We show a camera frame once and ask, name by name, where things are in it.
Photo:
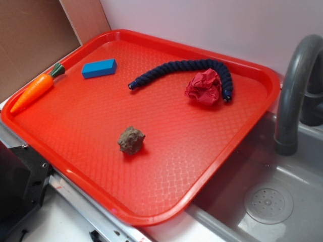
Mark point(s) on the red plastic tray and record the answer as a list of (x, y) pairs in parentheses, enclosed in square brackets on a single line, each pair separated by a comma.
[(76, 125)]

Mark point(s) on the blue rectangular block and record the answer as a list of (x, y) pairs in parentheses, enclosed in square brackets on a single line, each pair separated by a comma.
[(100, 68)]

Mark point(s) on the grey toy sink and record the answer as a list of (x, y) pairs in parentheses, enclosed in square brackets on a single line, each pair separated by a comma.
[(258, 195)]

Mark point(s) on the brown cardboard panel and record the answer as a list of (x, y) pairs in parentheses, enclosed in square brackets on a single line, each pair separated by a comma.
[(36, 34)]

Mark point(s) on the crumpled red cloth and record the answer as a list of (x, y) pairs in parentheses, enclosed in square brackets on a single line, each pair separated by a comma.
[(205, 87)]

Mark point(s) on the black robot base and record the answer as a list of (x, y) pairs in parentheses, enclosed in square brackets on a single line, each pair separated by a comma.
[(24, 177)]

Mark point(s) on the brown rock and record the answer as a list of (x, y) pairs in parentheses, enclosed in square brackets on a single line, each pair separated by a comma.
[(131, 141)]

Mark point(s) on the orange toy carrot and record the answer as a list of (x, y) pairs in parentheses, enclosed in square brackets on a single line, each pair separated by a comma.
[(38, 87)]

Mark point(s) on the grey toy faucet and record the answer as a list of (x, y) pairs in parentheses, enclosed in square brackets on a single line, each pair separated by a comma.
[(301, 95)]

